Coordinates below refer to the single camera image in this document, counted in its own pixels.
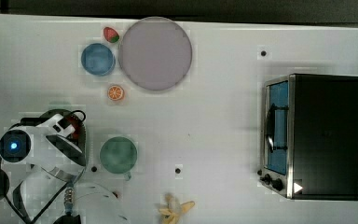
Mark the red ketchup bottle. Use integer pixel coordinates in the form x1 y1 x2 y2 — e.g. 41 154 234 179
65 116 81 140

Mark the blue cup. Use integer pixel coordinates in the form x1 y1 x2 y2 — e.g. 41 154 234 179
80 43 116 77

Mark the toy orange slice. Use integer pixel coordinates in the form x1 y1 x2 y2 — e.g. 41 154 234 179
107 85 125 101

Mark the grey round plate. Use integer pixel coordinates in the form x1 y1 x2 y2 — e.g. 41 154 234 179
118 17 192 91

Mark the silver black toaster oven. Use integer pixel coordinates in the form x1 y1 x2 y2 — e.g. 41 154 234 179
257 74 358 201

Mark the toy strawberry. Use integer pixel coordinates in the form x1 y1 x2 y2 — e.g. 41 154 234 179
103 27 120 43

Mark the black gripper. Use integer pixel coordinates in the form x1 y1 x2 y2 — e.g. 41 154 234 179
46 134 86 167

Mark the green cup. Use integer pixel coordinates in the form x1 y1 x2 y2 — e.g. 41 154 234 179
99 136 138 181

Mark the toy peeled banana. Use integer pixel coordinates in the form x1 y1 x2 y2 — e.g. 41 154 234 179
158 194 195 224

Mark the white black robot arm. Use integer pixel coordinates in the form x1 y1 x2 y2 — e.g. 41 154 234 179
0 109 130 224

